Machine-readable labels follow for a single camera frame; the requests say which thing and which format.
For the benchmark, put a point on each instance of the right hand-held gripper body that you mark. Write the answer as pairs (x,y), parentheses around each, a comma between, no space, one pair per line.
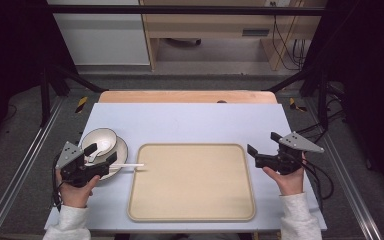
(288,156)

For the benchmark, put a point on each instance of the white plate with dark rim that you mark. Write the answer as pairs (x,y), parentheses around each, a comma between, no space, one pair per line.
(122,151)

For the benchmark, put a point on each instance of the aluminium rail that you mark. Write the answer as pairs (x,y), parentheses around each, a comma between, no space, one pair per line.
(350,186)
(20,170)

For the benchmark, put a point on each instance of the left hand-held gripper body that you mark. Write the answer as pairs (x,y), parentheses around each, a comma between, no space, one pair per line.
(76,170)

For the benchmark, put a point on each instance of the person's right hand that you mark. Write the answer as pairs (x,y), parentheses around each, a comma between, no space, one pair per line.
(290,181)

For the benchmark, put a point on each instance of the white ceramic spoon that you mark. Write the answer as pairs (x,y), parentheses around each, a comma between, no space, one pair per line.
(103,145)

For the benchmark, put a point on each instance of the wooden desk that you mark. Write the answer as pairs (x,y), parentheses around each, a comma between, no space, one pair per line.
(210,25)

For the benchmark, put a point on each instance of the beige rectangular tray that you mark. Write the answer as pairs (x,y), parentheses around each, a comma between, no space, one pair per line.
(193,183)

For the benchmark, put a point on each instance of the person's left hand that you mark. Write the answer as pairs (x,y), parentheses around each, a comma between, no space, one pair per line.
(76,195)

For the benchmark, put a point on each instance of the white cabinet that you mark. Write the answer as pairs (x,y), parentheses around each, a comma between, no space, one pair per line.
(103,36)

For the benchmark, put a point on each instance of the black curtain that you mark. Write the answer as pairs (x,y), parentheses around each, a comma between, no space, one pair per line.
(366,83)
(10,60)

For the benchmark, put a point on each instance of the yellow black tape marker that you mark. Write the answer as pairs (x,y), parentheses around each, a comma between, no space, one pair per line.
(81,104)
(295,105)

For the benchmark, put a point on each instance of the black metal stand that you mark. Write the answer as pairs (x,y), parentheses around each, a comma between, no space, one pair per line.
(45,100)
(321,100)

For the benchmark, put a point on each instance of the white bowl with dark rim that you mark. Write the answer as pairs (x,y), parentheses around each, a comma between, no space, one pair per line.
(100,137)

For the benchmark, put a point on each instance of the white chopstick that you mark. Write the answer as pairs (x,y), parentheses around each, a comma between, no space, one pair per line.
(131,165)

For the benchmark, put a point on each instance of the black horizontal frame bar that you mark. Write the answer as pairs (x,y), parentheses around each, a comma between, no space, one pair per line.
(180,10)

